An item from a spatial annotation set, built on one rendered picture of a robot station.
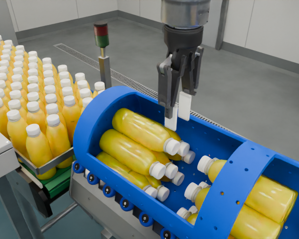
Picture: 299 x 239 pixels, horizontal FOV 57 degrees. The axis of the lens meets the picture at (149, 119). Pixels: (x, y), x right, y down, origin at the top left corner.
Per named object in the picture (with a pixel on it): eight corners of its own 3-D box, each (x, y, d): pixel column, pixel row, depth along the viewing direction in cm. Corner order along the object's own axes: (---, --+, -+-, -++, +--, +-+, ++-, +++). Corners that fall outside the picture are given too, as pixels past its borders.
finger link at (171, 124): (178, 104, 60) (176, 105, 59) (176, 130, 64) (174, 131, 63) (167, 99, 61) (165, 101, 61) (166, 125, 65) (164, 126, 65)
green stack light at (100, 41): (101, 48, 125) (100, 37, 122) (92, 44, 129) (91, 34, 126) (112, 44, 129) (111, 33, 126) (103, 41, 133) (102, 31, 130)
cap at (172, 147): (173, 149, 73) (179, 151, 72) (164, 154, 70) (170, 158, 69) (175, 136, 71) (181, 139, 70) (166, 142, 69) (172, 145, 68)
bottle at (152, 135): (127, 124, 85) (176, 151, 75) (110, 132, 80) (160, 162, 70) (129, 104, 81) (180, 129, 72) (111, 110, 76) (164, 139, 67)
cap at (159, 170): (149, 173, 69) (154, 177, 68) (157, 160, 69) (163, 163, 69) (154, 178, 72) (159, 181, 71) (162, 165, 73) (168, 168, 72)
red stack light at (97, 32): (100, 37, 122) (99, 28, 120) (91, 33, 126) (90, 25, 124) (111, 33, 126) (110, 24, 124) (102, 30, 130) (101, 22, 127)
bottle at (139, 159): (94, 144, 77) (144, 177, 67) (108, 124, 78) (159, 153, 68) (106, 153, 83) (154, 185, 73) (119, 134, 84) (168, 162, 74)
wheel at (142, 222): (154, 216, 73) (158, 215, 75) (141, 206, 76) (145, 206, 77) (147, 230, 74) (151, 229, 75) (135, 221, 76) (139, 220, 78)
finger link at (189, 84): (174, 50, 57) (179, 47, 58) (180, 91, 65) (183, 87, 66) (191, 55, 55) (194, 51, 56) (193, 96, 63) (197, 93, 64)
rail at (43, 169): (41, 175, 90) (39, 168, 88) (39, 174, 90) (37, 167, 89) (127, 121, 115) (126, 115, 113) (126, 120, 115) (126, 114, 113)
